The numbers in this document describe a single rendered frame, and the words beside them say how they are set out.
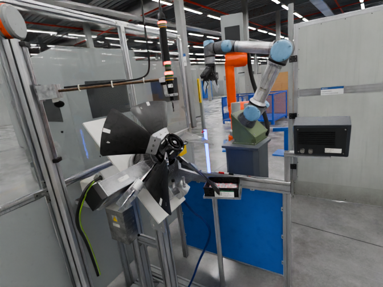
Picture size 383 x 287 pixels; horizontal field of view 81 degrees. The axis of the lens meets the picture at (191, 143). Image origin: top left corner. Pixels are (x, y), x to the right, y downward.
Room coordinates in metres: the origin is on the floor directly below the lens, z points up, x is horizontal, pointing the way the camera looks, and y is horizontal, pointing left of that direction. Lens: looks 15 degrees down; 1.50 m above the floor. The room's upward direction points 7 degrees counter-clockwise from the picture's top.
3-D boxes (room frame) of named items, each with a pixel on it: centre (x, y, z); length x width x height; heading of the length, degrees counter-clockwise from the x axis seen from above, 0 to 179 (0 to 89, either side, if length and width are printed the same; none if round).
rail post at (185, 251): (1.71, 0.17, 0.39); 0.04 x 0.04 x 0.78; 58
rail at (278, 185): (1.49, -0.20, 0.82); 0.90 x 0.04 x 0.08; 58
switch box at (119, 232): (1.22, 0.48, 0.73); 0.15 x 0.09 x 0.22; 58
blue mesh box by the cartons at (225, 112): (8.26, -1.96, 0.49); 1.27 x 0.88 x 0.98; 140
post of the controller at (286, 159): (1.26, -0.56, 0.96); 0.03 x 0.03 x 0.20; 58
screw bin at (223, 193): (1.31, -0.17, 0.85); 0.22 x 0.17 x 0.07; 73
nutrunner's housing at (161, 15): (1.23, 0.08, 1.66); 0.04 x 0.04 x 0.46
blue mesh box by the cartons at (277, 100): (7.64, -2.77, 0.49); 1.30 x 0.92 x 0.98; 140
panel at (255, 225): (1.49, -0.20, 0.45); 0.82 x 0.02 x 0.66; 58
